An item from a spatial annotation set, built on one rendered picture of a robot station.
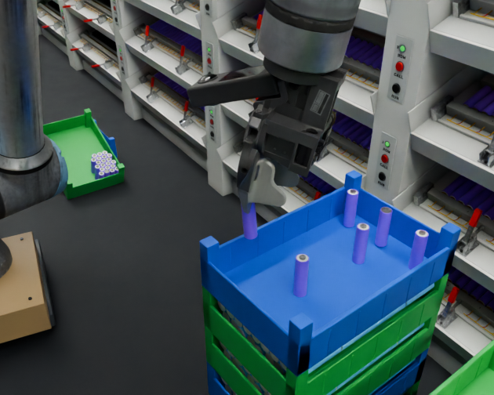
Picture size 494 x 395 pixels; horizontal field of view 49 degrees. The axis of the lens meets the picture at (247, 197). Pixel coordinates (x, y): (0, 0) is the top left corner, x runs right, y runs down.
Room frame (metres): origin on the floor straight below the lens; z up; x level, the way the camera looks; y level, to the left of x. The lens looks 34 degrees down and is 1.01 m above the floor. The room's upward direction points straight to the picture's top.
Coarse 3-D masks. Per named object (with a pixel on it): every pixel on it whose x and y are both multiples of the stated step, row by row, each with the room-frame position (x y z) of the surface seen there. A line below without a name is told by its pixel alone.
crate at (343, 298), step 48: (336, 192) 0.73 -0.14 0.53; (240, 240) 0.61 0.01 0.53; (288, 240) 0.67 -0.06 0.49; (336, 240) 0.67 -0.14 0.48; (432, 240) 0.63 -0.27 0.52; (240, 288) 0.56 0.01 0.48; (288, 288) 0.56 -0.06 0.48; (336, 288) 0.56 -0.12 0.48; (384, 288) 0.51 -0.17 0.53; (288, 336) 0.43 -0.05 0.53; (336, 336) 0.46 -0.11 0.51
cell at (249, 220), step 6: (252, 204) 0.57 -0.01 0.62; (252, 210) 0.57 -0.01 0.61; (246, 216) 0.57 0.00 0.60; (252, 216) 0.57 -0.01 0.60; (246, 222) 0.57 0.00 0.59; (252, 222) 0.57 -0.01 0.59; (246, 228) 0.57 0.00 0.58; (252, 228) 0.57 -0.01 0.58; (246, 234) 0.57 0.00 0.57; (252, 234) 0.57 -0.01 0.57
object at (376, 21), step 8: (368, 0) 1.10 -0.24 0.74; (376, 0) 1.09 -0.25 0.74; (384, 0) 1.09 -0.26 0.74; (360, 8) 1.08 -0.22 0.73; (368, 8) 1.08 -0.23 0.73; (376, 8) 1.07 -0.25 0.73; (384, 8) 1.06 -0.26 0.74; (360, 16) 1.09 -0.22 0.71; (368, 16) 1.07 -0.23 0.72; (376, 16) 1.05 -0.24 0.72; (384, 16) 1.03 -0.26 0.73; (360, 24) 1.10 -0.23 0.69; (368, 24) 1.08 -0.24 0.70; (376, 24) 1.06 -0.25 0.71; (384, 24) 1.04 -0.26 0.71; (376, 32) 1.06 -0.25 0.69; (384, 32) 1.04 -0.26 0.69
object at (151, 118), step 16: (144, 112) 2.10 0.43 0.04; (160, 128) 1.99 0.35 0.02; (176, 144) 1.87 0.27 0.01; (192, 144) 1.80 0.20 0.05; (256, 208) 1.43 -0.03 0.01; (272, 208) 1.38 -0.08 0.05; (432, 336) 0.87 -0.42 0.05; (432, 352) 0.85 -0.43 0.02; (448, 352) 0.82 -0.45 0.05; (448, 368) 0.81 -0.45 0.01
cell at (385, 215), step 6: (384, 210) 0.66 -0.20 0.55; (390, 210) 0.66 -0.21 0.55; (384, 216) 0.65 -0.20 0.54; (390, 216) 0.66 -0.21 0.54; (378, 222) 0.66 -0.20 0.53; (384, 222) 0.65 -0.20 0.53; (378, 228) 0.66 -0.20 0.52; (384, 228) 0.65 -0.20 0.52; (378, 234) 0.66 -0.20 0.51; (384, 234) 0.65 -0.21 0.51; (378, 240) 0.66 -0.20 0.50; (384, 240) 0.65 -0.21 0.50
